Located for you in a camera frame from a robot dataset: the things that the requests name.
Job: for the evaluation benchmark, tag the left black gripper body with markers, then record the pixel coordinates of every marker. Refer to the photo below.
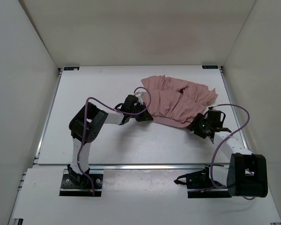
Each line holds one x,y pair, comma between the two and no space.
137,108

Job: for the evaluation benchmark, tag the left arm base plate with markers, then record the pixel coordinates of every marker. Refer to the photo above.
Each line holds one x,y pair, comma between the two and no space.
69,187

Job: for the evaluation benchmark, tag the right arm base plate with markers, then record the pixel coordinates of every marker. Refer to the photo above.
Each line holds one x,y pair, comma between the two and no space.
199,185

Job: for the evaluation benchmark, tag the right blue table label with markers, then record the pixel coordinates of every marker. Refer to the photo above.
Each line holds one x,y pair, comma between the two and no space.
209,67

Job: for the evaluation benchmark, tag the blue table label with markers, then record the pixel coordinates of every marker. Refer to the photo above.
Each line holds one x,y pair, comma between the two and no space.
209,67
71,68

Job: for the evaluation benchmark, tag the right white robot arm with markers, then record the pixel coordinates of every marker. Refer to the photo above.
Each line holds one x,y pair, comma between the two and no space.
233,167

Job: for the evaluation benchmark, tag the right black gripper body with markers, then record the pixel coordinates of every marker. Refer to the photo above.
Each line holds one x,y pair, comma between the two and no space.
202,131

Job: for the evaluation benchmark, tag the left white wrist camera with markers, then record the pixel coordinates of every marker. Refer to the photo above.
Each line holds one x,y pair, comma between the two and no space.
140,95

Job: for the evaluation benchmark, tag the left blue table label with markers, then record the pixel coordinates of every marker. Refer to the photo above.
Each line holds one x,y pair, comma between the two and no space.
71,68

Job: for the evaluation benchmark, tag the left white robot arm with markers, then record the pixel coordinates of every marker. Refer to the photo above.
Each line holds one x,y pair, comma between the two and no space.
88,122

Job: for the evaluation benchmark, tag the pink pleated skirt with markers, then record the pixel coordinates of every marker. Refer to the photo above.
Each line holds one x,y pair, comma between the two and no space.
175,102

